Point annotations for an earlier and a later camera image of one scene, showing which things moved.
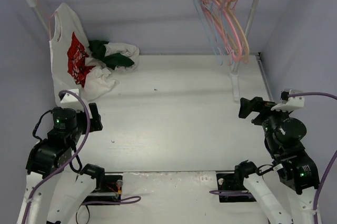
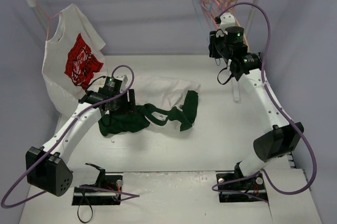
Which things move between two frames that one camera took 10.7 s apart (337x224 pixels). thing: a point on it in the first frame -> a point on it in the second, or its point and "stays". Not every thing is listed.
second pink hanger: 219,22 stays
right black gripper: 255,107 -> 213,44
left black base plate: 109,192 stays
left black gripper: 94,117 -> 131,100
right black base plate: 227,182 stays
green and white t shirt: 115,55 -> 158,99
